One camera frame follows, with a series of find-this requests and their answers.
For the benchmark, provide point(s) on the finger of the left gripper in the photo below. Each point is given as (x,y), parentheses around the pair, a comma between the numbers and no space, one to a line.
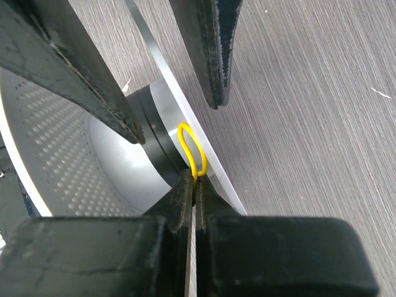
(46,43)
(208,30)

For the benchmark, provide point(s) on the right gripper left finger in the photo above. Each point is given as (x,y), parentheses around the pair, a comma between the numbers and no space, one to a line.
(145,255)

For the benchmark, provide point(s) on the translucent white spool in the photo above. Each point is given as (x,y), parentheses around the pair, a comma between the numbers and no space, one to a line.
(71,164)

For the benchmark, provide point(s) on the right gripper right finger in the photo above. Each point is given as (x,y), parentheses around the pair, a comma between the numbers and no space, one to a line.
(240,255)

